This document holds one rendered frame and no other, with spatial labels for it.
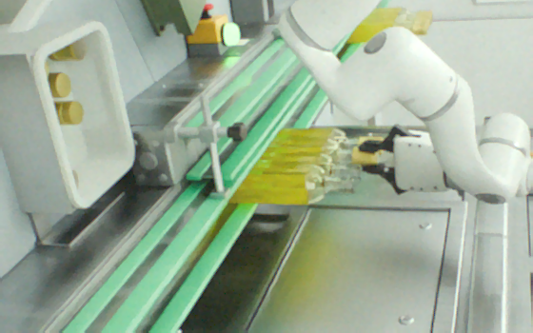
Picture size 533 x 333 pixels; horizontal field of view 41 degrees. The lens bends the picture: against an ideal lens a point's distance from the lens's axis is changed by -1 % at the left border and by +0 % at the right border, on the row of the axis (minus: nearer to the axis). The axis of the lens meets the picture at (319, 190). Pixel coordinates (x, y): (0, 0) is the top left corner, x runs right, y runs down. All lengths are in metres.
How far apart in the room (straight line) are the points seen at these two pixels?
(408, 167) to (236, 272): 0.36
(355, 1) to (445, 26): 6.16
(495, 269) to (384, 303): 0.20
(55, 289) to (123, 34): 0.51
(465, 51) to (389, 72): 6.24
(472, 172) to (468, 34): 6.11
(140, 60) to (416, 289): 0.63
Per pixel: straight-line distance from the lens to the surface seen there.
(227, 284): 1.27
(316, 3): 0.99
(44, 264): 1.01
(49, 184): 0.99
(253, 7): 1.72
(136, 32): 1.32
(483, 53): 7.18
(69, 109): 1.02
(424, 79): 0.97
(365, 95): 0.96
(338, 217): 1.36
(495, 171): 1.09
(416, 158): 1.23
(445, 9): 7.09
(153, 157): 1.12
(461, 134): 1.02
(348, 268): 1.21
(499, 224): 1.33
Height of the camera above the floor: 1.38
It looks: 14 degrees down
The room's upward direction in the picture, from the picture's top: 91 degrees clockwise
